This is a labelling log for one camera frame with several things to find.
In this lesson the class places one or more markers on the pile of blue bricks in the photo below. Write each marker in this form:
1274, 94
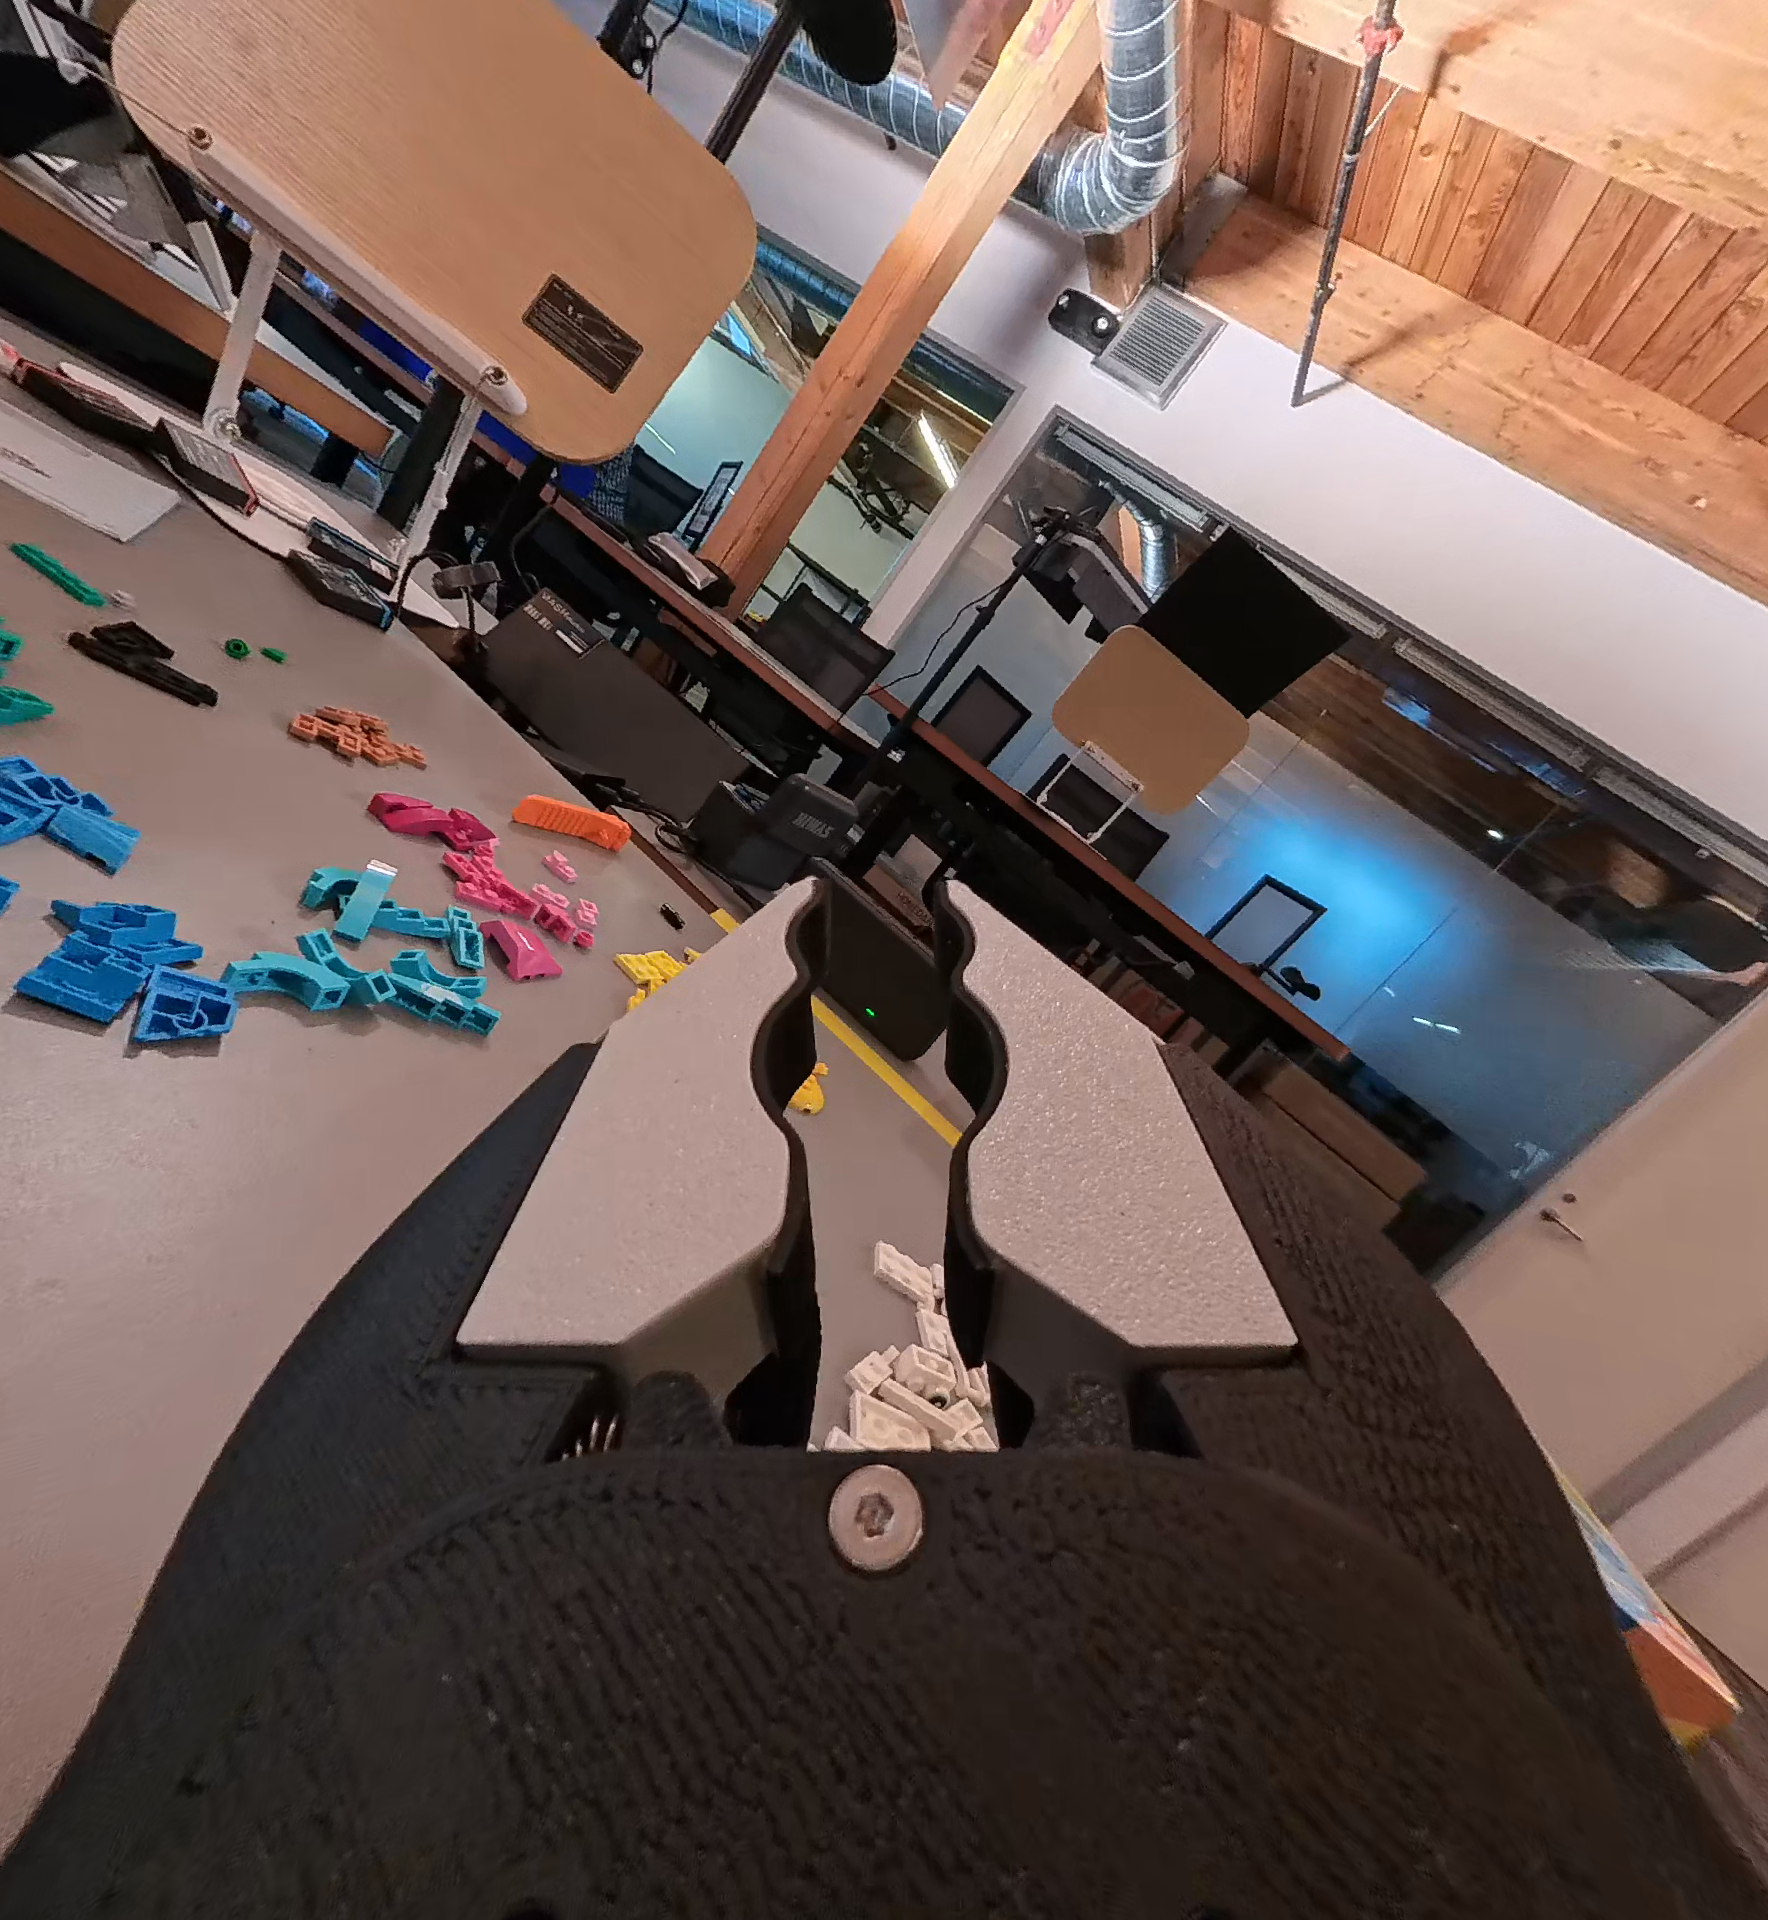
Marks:
78, 989

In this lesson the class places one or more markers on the black bag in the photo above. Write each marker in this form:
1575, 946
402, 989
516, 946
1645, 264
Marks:
778, 823

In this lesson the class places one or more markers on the pile of coral bricks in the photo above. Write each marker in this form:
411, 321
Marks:
357, 734

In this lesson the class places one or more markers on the black flag panel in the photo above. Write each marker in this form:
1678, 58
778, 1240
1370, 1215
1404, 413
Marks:
1243, 618

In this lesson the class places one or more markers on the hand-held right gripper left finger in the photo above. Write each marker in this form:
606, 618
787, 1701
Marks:
642, 1187

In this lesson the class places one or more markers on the orange brick separator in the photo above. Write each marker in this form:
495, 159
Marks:
570, 820

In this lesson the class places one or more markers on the black brick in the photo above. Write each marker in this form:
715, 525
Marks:
150, 685
130, 636

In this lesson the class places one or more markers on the pile of yellow bricks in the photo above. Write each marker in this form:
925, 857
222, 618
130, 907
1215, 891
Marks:
649, 970

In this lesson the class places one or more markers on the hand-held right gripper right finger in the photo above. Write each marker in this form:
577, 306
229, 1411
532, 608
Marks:
1112, 1187

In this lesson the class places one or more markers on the instruction booklet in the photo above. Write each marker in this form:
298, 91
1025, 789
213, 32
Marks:
42, 454

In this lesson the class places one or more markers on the pile of white bricks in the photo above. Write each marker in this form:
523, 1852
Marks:
909, 1372

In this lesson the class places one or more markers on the hanging metal rod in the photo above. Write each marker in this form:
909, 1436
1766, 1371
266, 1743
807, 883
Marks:
1343, 196

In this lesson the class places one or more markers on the yellow tape strip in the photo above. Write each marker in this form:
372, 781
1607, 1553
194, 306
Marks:
889, 1073

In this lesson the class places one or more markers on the printed cardboard box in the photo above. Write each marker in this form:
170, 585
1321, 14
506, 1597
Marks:
1653, 1635

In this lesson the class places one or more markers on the black light stand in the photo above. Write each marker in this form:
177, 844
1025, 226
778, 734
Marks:
1067, 559

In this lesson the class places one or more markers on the pile of turquoise bricks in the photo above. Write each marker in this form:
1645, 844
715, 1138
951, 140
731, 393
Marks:
329, 977

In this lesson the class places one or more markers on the black battery pack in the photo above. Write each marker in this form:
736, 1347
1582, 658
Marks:
213, 467
340, 588
78, 402
357, 535

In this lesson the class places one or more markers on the black power box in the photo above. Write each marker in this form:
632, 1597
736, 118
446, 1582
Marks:
883, 977

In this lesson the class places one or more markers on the wooden ceiling beam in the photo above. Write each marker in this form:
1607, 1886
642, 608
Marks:
900, 304

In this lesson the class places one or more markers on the wall air vent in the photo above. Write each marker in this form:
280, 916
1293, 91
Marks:
1153, 349

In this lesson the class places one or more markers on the teal plate brick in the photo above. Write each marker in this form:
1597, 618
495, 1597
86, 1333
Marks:
59, 577

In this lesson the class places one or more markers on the pile of pink bricks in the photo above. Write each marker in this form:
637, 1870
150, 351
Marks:
483, 891

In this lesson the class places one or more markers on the dark computer monitor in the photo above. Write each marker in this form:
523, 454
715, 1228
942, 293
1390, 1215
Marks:
597, 704

